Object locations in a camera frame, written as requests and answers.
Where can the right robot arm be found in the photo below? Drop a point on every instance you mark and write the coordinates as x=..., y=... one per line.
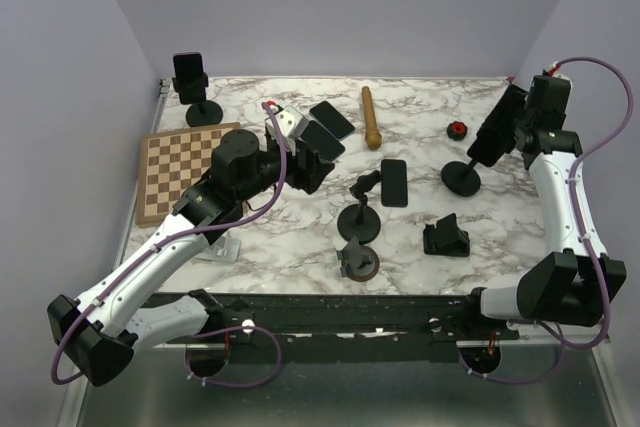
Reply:
x=576, y=275

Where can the black pole stand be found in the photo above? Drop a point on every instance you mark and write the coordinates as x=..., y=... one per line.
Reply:
x=201, y=111
x=461, y=178
x=359, y=220

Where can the silver phone stand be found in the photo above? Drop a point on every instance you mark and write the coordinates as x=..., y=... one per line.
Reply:
x=225, y=249

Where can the teal phone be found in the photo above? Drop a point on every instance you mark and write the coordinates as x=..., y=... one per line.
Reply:
x=332, y=120

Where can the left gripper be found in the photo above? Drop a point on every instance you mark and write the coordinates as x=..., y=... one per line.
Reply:
x=311, y=178

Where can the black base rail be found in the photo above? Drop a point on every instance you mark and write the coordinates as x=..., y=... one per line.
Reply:
x=309, y=329

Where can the black folding stand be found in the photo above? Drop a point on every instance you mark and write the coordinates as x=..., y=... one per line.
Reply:
x=446, y=238

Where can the round wooden base stand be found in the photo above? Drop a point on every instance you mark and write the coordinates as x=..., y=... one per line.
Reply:
x=358, y=262

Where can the wooden chessboard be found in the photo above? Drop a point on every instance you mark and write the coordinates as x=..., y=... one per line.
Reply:
x=170, y=162

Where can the black phone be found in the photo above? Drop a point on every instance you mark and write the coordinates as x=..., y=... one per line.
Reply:
x=328, y=147

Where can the red black knob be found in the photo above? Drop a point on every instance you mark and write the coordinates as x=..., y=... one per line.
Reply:
x=457, y=131

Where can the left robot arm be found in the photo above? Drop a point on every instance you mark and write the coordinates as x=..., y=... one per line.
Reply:
x=102, y=329

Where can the wooden rolling pin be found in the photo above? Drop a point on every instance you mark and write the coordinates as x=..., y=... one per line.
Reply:
x=373, y=137

